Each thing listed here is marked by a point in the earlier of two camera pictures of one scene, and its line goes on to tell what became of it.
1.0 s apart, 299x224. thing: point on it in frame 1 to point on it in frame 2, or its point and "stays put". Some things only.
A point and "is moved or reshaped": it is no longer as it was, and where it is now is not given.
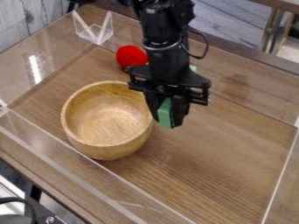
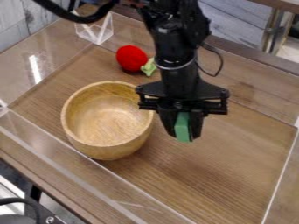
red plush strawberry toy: (131, 55) stays put
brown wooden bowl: (107, 119) stays put
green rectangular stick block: (165, 109) is moved or reshaped
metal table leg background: (277, 32) stays put
